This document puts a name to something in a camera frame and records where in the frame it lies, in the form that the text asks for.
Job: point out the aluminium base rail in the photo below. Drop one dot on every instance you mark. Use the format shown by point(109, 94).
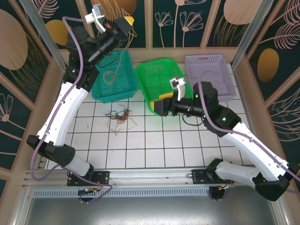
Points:
point(150, 176)

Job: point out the yellow power connector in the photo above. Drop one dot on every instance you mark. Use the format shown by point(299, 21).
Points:
point(94, 191)
point(222, 188)

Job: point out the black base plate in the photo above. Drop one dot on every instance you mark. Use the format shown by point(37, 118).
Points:
point(103, 177)
point(199, 175)

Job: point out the grey metal sheet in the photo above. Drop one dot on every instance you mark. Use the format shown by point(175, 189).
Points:
point(150, 211)

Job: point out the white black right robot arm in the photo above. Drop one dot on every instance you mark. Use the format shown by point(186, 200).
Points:
point(253, 147)

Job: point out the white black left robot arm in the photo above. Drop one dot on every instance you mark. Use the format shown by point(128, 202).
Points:
point(63, 112)

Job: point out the lavender plastic basket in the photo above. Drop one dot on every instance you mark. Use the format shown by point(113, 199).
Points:
point(225, 63)

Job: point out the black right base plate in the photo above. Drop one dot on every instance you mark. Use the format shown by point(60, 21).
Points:
point(199, 175)

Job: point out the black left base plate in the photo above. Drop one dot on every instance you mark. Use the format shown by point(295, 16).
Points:
point(103, 177)

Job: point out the teal plastic basket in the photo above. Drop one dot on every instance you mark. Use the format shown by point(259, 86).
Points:
point(126, 77)

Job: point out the aluminium corner post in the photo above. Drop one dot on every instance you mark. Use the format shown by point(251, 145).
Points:
point(256, 18)
point(40, 23)

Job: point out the green plastic basket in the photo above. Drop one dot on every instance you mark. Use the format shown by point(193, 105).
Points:
point(152, 75)

